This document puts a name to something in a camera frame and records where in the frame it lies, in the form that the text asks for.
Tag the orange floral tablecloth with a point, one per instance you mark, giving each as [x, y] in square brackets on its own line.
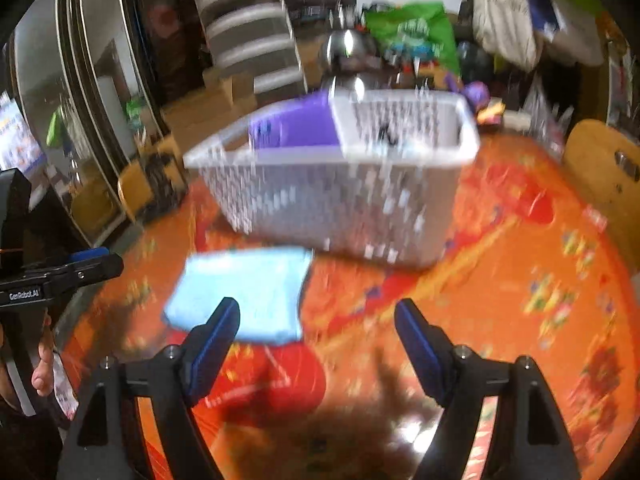
[526, 271]

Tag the person's left hand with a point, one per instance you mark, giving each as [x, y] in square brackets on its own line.
[42, 377]

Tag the green shopping bag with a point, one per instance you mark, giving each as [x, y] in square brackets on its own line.
[420, 28]

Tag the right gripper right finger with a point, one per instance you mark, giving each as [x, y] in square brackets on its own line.
[529, 440]

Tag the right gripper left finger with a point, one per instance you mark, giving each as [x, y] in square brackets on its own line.
[105, 440]

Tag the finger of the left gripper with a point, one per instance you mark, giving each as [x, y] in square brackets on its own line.
[73, 275]
[92, 253]

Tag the stainless steel kettle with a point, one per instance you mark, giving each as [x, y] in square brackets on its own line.
[348, 59]

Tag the beige canvas tote bag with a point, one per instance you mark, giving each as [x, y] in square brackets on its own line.
[505, 28]

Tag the dark glass door cabinet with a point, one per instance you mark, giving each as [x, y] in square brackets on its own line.
[93, 80]

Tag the grey white drawer tower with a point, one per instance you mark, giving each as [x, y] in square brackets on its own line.
[254, 37]

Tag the white plastic perforated basket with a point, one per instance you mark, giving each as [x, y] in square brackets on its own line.
[385, 194]

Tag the black folding stand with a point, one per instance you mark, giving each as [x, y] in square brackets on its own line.
[167, 184]

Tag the purple tissue pack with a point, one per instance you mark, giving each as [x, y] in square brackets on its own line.
[296, 123]

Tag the wooden chair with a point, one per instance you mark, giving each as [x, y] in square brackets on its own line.
[604, 164]
[133, 190]

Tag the white blue hanging bag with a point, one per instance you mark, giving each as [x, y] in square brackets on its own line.
[569, 34]

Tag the wooden chair right side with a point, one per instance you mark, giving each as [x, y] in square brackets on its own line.
[604, 164]

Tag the wooden chair left side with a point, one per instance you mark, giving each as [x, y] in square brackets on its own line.
[133, 190]

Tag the light blue tissue pack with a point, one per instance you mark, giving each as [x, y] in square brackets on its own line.
[267, 283]

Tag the purple plastic cup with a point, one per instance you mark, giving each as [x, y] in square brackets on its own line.
[476, 93]

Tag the open cardboard box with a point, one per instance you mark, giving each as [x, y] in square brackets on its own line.
[200, 114]

